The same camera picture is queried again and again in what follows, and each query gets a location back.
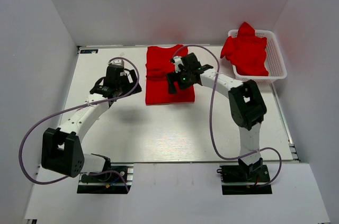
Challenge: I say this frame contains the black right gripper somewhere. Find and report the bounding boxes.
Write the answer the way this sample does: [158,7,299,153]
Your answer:
[167,67,195,94]

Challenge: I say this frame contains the red t shirt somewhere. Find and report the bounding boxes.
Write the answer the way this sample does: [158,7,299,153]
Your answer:
[145,44,195,105]

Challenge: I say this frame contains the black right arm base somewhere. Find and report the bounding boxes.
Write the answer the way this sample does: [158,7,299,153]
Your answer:
[216,165,272,195]

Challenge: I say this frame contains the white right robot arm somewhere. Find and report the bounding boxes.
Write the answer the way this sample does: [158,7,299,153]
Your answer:
[166,53,267,181]

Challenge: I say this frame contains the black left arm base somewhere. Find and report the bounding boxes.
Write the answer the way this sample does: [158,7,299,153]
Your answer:
[77,164,133,194]

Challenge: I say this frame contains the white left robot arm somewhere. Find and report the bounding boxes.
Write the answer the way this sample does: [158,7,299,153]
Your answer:
[41,58,141,181]

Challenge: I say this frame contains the red t shirts in basket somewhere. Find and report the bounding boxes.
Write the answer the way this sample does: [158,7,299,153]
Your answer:
[220,22,269,76]

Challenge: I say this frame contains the blue table corner label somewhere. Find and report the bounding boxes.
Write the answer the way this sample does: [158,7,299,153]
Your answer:
[80,49,99,54]

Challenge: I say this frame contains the white plastic basket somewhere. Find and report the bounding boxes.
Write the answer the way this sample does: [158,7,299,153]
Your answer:
[233,30,287,84]

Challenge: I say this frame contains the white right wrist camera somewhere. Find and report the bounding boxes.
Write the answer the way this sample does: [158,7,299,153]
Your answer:
[170,56,184,73]

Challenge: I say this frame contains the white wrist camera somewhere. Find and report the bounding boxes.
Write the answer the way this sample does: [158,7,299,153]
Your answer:
[170,56,184,73]
[108,58,124,68]

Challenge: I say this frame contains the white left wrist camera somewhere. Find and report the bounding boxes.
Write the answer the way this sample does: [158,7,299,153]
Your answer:
[108,58,124,68]

